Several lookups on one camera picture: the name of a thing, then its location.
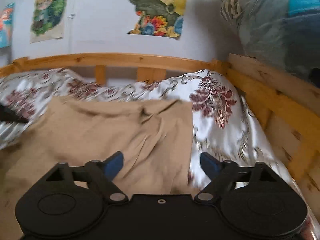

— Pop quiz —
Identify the tan large garment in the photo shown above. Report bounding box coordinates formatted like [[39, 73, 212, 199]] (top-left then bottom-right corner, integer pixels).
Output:
[[1, 96, 193, 239]]

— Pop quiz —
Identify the floral satin bedspread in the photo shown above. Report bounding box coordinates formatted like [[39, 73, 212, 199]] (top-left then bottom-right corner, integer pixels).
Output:
[[1, 69, 319, 239]]

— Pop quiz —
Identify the orange-haired girl drawing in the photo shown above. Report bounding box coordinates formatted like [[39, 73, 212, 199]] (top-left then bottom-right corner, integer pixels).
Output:
[[0, 3, 15, 48]]

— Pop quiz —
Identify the blond child drawing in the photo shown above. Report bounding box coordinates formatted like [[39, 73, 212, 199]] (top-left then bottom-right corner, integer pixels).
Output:
[[30, 0, 67, 43]]

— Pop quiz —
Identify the plastic bag of bedding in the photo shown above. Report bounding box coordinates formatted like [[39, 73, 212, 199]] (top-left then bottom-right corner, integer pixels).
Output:
[[220, 0, 319, 87]]

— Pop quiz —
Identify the landscape flower drawing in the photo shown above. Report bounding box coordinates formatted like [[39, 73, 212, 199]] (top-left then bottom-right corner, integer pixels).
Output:
[[129, 0, 187, 39]]

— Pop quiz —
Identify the wooden bed frame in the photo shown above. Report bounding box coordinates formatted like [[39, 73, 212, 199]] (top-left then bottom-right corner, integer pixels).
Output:
[[0, 52, 320, 213]]

